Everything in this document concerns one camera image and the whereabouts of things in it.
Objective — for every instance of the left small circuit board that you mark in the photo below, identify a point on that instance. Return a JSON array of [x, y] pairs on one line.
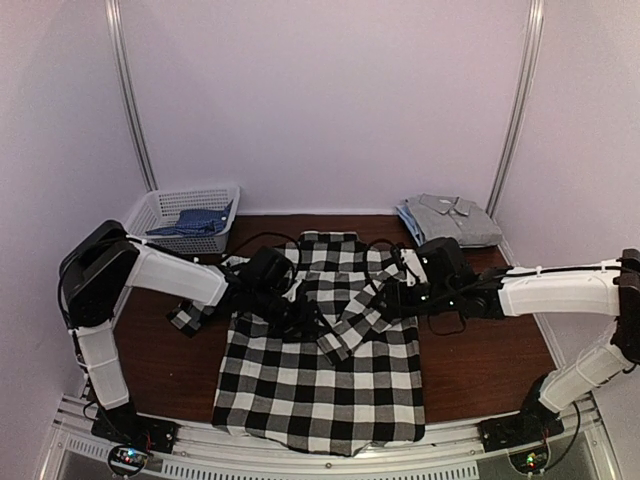
[[126, 461]]

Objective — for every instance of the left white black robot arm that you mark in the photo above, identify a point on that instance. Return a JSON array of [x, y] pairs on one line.
[[93, 275]]

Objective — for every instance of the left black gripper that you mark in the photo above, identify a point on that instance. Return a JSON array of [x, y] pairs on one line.
[[303, 320]]

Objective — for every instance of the left aluminium frame post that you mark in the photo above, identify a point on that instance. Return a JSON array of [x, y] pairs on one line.
[[132, 116]]

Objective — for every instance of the small circuit board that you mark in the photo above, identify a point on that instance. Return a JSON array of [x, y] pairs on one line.
[[529, 462], [126, 461]]

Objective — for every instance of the folded light blue shirt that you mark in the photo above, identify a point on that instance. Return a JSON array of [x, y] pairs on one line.
[[411, 224]]

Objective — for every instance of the blue patterned shirt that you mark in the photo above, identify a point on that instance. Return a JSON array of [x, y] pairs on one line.
[[195, 222]]

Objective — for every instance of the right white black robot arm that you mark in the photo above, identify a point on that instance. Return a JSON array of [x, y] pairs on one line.
[[439, 279]]

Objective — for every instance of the black white plaid shirt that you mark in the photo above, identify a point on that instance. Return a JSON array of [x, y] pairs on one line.
[[360, 382]]

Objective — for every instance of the right small circuit board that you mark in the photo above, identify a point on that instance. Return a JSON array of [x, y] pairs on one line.
[[529, 462]]

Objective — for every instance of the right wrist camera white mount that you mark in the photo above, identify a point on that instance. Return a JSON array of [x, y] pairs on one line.
[[412, 265]]

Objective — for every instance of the aluminium front rail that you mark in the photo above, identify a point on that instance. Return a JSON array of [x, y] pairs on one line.
[[449, 450]]

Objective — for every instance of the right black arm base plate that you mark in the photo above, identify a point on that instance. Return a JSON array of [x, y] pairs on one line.
[[525, 427]]

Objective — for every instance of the white plastic mesh basket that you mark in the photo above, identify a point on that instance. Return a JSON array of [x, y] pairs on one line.
[[158, 206]]

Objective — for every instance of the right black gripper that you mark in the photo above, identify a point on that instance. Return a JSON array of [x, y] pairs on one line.
[[399, 307]]

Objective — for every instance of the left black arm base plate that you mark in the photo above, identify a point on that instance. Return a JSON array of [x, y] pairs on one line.
[[124, 425]]

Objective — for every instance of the folded grey collared shirt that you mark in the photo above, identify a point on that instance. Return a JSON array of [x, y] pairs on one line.
[[454, 217]]

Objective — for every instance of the right aluminium frame post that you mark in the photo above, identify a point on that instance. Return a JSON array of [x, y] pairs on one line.
[[530, 54]]

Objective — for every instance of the aluminium frame post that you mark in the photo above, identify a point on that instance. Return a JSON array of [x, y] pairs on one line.
[[530, 54], [132, 116]]

